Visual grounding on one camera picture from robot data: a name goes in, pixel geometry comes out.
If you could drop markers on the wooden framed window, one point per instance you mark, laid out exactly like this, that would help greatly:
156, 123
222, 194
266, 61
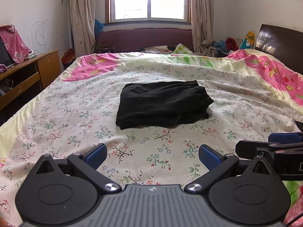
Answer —
149, 0

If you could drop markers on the green checkered cloth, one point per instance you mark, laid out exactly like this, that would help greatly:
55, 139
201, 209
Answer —
181, 49

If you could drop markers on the red patterned cloth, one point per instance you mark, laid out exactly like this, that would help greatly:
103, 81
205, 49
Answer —
68, 56

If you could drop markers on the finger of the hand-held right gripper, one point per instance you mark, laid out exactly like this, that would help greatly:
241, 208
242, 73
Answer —
281, 138
251, 147

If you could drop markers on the wooden desk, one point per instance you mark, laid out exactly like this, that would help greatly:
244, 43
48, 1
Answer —
48, 63

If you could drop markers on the black television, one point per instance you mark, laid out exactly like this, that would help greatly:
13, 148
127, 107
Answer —
4, 54

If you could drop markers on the blue garment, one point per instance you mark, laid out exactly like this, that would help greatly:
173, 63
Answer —
219, 45

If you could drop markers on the floral bed quilt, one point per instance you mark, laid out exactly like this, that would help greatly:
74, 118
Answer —
71, 113

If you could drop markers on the dark wooden headboard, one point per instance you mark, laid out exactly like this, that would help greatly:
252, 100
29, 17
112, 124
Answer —
279, 40

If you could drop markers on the small white green packets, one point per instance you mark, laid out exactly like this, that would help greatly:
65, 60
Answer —
31, 56

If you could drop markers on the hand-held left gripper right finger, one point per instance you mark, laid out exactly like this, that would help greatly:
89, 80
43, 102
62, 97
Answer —
209, 157

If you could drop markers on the white laundry basket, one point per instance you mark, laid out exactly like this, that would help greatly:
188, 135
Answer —
208, 49

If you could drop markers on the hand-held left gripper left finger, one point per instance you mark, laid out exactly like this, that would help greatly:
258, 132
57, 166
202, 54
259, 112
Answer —
95, 156

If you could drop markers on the printed magazine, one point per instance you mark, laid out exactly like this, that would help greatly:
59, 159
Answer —
157, 50

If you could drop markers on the red garment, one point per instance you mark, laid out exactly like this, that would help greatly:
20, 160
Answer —
232, 44

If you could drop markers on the brown handbag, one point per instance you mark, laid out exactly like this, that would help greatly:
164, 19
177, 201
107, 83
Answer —
104, 48

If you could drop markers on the black pants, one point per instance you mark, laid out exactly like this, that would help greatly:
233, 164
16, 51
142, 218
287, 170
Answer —
161, 104

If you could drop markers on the pink floral cloth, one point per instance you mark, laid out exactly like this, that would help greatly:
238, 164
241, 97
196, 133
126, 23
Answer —
14, 42

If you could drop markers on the grey crumpled cloth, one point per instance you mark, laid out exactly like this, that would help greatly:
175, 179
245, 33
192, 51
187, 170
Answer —
6, 87

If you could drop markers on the purple patterned cloth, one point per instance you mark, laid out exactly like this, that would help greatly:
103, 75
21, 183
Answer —
2, 68

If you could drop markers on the blue plastic bag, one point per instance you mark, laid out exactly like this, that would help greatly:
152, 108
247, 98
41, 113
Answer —
98, 28

